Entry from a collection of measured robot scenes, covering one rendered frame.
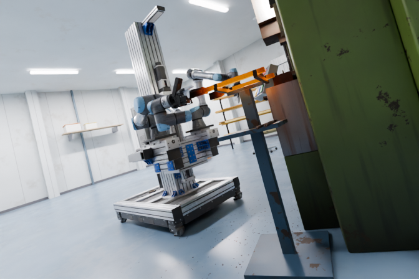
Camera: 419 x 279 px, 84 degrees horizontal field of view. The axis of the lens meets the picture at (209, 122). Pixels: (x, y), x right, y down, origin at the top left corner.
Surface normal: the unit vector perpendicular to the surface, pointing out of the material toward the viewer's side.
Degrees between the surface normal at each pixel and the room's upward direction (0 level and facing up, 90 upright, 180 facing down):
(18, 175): 90
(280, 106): 90
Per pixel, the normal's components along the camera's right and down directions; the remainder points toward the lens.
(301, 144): -0.36, 0.05
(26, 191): 0.66, -0.22
